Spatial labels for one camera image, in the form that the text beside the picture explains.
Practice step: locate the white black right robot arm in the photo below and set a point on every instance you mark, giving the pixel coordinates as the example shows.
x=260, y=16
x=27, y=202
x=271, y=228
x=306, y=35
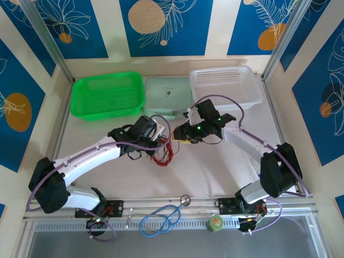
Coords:
x=242, y=139

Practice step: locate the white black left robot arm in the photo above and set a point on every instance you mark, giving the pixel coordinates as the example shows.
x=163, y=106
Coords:
x=88, y=158

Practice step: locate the mint green zip pouch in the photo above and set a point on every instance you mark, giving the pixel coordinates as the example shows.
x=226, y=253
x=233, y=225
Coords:
x=166, y=102

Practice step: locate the white perforated plastic basket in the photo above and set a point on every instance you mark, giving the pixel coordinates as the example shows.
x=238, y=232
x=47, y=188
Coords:
x=225, y=83

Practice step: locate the green plastic basket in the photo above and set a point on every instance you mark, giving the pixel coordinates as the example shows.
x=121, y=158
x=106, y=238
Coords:
x=104, y=94

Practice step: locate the blue stethoscope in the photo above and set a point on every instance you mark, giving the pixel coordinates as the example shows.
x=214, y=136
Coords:
x=185, y=200

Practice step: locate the white packet with blue print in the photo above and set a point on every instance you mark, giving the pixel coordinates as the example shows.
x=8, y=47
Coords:
x=254, y=165

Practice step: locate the grey metal panel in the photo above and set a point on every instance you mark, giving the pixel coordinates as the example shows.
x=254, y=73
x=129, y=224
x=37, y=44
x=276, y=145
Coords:
x=188, y=247

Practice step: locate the aluminium frame rail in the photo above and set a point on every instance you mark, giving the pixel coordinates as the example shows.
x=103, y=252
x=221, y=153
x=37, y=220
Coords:
x=150, y=202

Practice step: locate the aluminium side rail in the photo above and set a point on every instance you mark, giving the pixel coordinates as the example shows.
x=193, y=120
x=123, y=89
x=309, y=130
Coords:
x=275, y=113
x=64, y=113

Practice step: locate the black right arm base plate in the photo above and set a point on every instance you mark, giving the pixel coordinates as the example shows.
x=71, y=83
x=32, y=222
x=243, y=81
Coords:
x=225, y=205

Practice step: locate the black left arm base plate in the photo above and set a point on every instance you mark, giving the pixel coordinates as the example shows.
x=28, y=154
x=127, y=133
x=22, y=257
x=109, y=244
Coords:
x=117, y=208

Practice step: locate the blue floral wall panel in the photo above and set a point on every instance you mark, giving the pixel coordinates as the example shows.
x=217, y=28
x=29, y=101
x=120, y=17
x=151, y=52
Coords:
x=16, y=80
x=317, y=107
x=301, y=35
x=2, y=212
x=242, y=27
x=28, y=32
x=80, y=32
x=340, y=205
x=188, y=40

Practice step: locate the aluminium frame post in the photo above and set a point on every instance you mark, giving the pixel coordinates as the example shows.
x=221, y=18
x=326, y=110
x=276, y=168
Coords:
x=287, y=35
x=45, y=35

